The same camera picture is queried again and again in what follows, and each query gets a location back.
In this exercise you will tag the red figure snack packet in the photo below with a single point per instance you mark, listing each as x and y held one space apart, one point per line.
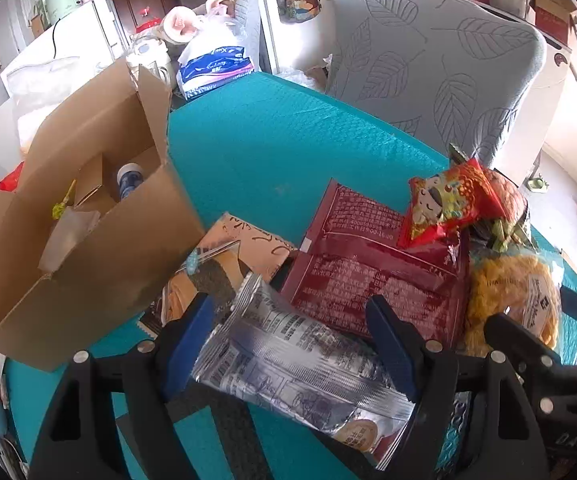
448 200

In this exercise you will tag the brown cardboard box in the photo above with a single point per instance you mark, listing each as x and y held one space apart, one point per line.
93 270

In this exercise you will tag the small tan box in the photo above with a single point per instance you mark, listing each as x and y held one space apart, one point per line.
91 182

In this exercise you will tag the blue white tissue package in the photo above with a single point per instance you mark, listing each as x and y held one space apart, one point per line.
213 67

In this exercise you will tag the printed cartoon bag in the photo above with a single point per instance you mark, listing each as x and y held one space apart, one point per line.
298 0

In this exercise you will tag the yellow puffed snack bag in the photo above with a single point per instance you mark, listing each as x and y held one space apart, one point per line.
508 295

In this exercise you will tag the large white plastic bag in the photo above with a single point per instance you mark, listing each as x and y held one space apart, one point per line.
33 85

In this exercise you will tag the open cardboard box red side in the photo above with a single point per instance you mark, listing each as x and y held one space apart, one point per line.
553 10

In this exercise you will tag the dark red snack packet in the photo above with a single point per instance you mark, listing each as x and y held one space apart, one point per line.
368 270

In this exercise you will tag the white electric kettle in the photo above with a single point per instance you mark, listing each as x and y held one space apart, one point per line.
148 57

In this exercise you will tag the brown door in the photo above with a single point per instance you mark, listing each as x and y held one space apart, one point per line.
141 5

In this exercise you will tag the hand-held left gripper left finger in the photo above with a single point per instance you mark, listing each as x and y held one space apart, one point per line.
188 345

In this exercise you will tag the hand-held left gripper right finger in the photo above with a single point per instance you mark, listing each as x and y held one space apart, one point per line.
393 345

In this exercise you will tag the white blue tube bottle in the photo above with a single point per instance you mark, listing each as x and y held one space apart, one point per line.
131 177

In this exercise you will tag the white fridge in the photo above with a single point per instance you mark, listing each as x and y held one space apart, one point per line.
68 35

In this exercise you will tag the yellow stick lollipop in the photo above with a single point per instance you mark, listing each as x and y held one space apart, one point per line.
63 202

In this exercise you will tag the red label cola bottle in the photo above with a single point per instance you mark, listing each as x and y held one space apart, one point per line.
147 26

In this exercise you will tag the red container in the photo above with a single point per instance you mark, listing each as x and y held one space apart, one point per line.
11 177

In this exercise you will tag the grey leaf-pattern chair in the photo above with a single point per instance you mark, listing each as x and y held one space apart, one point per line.
433 60

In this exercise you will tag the peach patterned snack packet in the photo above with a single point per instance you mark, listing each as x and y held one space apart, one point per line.
228 252

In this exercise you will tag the silver snack packet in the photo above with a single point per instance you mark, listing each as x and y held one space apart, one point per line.
293 360

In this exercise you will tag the small green ornament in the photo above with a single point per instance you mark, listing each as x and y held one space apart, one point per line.
538 182

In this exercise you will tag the clear plastic snack bag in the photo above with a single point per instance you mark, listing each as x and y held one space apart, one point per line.
68 237

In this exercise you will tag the gold-edged cereal packet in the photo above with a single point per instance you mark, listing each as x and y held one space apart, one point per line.
510 230

